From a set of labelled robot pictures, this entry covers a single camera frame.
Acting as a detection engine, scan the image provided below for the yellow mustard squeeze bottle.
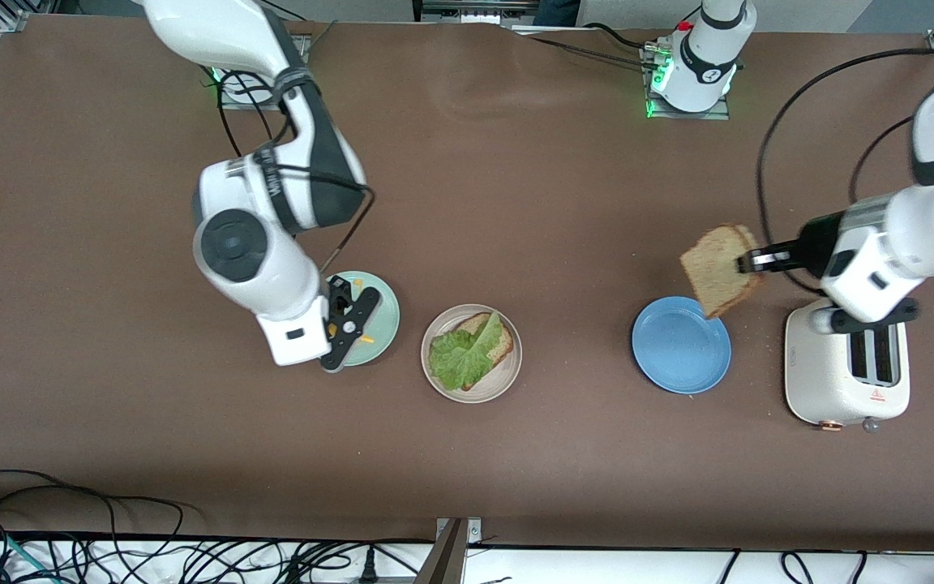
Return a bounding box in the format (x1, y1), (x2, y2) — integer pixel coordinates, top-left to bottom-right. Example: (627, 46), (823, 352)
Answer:
(325, 277), (376, 345)

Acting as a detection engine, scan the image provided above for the brown bread slice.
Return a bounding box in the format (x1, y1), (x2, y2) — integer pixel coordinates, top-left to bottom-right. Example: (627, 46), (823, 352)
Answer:
(457, 311), (515, 393)
(679, 224), (766, 320)

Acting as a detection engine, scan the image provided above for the green lettuce leaf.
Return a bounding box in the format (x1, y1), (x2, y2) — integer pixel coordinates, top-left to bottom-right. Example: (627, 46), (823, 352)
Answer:
(428, 311), (504, 391)

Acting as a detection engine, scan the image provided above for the mint green plate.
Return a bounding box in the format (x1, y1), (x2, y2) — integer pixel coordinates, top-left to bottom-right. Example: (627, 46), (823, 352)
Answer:
(323, 270), (401, 367)

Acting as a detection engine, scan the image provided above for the blue plate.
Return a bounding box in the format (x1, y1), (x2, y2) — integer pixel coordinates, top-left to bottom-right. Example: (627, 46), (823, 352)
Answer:
(631, 295), (733, 396)

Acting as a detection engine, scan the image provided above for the beige plate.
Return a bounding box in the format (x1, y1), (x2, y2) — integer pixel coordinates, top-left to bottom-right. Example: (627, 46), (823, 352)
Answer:
(420, 303), (523, 404)

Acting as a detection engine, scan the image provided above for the white toaster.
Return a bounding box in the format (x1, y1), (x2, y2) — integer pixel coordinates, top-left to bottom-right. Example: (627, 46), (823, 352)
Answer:
(783, 296), (911, 433)

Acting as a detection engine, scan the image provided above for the brown table cover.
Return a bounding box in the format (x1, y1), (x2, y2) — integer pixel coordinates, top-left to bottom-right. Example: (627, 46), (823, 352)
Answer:
(0, 12), (934, 554)

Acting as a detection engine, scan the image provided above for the black device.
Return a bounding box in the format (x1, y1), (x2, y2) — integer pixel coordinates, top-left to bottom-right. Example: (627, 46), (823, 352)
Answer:
(413, 0), (542, 25)

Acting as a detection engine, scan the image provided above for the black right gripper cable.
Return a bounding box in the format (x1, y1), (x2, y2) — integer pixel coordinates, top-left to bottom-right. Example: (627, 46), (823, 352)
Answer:
(272, 162), (376, 277)

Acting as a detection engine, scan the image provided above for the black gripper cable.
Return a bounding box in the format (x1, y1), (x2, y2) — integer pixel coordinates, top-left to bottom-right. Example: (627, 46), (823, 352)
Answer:
(756, 47), (934, 294)
(272, 162), (376, 277)

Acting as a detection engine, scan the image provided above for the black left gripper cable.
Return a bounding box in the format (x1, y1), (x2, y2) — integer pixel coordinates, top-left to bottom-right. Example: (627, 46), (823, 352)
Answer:
(756, 47), (934, 294)

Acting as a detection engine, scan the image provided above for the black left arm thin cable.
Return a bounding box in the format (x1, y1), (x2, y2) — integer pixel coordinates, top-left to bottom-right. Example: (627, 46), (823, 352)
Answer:
(846, 118), (918, 204)

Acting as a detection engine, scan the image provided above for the black sleeved base cable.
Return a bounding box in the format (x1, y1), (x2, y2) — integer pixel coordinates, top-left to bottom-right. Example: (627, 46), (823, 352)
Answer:
(508, 23), (662, 72)

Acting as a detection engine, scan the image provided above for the aluminium profile post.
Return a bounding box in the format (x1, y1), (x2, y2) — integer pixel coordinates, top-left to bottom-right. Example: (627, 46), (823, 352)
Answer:
(426, 517), (484, 584)

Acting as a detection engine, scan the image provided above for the teal cable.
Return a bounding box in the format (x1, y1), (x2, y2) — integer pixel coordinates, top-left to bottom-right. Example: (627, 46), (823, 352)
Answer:
(0, 527), (54, 583)

